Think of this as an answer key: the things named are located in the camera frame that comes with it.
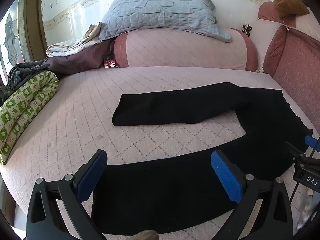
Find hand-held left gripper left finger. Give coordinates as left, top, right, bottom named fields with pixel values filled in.
left=26, top=149, right=108, bottom=240

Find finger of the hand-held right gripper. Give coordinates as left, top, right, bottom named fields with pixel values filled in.
left=285, top=135, right=320, bottom=167

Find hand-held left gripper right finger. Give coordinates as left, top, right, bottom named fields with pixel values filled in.
left=211, top=150, right=293, bottom=240

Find black pants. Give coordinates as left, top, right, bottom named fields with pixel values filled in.
left=91, top=82, right=313, bottom=236

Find red speckled cushion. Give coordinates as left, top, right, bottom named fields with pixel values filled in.
left=262, top=25, right=320, bottom=123

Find green patterned rolled quilt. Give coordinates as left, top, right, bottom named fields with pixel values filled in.
left=0, top=71, right=59, bottom=165

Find red snack packet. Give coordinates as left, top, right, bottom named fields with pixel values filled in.
left=104, top=56, right=117, bottom=68

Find purple cloth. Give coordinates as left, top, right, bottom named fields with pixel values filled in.
left=45, top=39, right=115, bottom=75

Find grey clothes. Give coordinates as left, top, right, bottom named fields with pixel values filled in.
left=0, top=60, right=50, bottom=103

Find white folded blanket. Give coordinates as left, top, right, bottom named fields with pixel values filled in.
left=47, top=22, right=103, bottom=57

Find pink bolster pillow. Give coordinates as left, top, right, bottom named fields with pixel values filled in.
left=114, top=28, right=258, bottom=73

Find pink cushion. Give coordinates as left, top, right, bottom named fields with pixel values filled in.
left=258, top=1, right=310, bottom=30

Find brown cloth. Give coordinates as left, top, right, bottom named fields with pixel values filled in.
left=272, top=0, right=310, bottom=18

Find patterned glass window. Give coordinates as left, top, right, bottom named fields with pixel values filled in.
left=0, top=0, right=28, bottom=80

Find blue-grey quilted blanket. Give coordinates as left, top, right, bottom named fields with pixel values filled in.
left=99, top=0, right=232, bottom=43

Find wooden door frame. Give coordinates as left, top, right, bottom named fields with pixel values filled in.
left=24, top=0, right=48, bottom=55

